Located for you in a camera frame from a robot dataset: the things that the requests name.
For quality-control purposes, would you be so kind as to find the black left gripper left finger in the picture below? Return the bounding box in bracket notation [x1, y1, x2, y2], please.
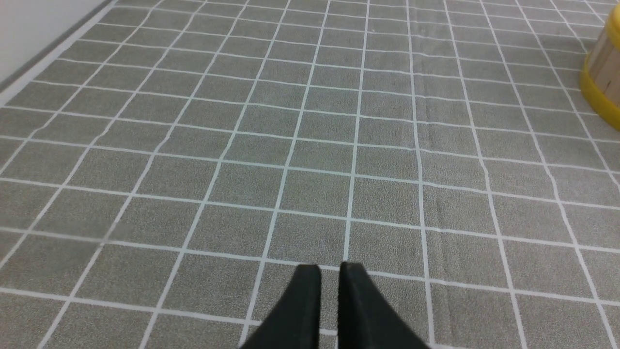
[241, 264, 322, 349]

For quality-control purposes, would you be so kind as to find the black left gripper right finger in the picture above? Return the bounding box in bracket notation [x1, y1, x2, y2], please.
[337, 261, 428, 349]

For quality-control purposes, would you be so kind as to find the grey checked tablecloth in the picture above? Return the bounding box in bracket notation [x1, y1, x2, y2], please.
[1, 0, 619, 349]

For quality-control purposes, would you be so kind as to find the bamboo steamer basket yellow rim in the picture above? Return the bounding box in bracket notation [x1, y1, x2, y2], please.
[580, 4, 620, 130]

